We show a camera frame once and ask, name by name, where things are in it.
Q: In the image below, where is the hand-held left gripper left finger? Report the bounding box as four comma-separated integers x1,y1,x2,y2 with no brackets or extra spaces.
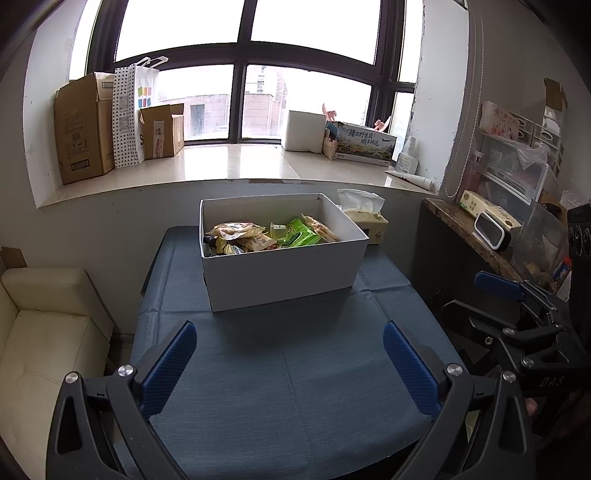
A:
46,320,198,480

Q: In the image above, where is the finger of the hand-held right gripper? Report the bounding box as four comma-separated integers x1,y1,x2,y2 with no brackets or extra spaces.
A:
475,271,559,324
441,299,575,365

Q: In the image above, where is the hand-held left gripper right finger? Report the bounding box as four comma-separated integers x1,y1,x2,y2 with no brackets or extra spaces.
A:
382,320,539,480

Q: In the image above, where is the white cardboard box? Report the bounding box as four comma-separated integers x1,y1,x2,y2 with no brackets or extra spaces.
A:
199,193,370,312

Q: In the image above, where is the green seaweed snack packet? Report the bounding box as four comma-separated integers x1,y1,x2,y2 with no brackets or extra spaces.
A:
277,218,322,247

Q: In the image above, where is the white framed desk clock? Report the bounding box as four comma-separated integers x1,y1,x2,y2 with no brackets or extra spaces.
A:
474,211,513,252

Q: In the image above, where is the clear plastic storage tub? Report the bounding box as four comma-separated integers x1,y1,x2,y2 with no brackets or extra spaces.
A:
510,200,573,296

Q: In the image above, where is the small blue red bottle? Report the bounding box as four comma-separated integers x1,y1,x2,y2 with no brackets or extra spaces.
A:
551,256,573,296

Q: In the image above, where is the brown stone side counter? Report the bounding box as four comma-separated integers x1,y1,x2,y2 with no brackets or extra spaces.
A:
425,198,573,301

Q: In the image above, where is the cream green tissue box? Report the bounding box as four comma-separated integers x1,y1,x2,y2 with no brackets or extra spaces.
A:
459,189,522,229

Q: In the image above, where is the clear plastic drawer unit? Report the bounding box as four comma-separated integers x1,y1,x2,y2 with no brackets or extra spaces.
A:
475,134,550,208

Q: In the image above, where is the blue tablecloth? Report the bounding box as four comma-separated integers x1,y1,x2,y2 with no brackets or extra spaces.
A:
113,226,462,478

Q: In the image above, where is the cream leather sofa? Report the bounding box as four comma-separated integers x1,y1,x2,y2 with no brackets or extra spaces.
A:
0,268,116,462

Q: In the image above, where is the black potato chip packet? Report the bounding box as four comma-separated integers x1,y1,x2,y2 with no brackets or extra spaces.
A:
203,234,245,257

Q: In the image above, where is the white tube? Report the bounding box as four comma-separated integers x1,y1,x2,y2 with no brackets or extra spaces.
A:
385,169,435,191

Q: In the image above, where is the yellow tissue pack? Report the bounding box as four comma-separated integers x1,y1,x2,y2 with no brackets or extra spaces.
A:
337,188,389,244

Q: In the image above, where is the crumpled beige striped snack packet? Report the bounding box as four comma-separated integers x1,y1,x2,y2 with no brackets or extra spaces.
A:
205,222,267,241

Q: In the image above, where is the white plastic bottle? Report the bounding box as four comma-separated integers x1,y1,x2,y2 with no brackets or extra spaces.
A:
394,137,419,174

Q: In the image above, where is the orange white snack packet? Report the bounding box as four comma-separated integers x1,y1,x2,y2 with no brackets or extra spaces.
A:
238,232,281,252

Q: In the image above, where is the pink printed pack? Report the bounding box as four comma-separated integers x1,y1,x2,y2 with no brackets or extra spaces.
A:
479,102,527,141

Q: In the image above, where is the clear rice cracker packet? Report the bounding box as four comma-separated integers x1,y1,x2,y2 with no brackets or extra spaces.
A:
302,213,340,243

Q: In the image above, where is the brown cardboard piece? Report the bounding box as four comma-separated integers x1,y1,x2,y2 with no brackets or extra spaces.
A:
0,247,28,269

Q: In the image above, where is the landscape printed box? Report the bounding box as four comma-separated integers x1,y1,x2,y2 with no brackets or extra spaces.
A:
335,121,399,167

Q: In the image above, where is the small brown paper bag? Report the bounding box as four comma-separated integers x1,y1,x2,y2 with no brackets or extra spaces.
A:
322,129,340,161

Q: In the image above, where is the small brown cardboard box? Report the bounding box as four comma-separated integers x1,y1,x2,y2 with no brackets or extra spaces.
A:
139,102,186,160

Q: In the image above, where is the plain white box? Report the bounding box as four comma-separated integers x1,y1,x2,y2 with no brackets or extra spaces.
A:
281,110,328,153

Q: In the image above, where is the large brown cardboard box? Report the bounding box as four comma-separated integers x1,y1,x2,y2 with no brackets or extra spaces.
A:
54,72,116,185

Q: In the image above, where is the white dotted paper bag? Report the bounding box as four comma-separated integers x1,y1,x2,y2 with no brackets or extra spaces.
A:
112,56,166,169

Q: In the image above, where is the wall mounted drawer organizer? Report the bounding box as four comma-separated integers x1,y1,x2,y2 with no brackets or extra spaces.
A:
531,78,568,176

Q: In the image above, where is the white bead cord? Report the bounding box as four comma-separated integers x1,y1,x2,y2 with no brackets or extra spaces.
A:
445,0,483,199

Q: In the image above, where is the black window frame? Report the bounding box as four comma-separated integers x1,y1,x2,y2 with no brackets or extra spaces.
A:
85,0,423,144

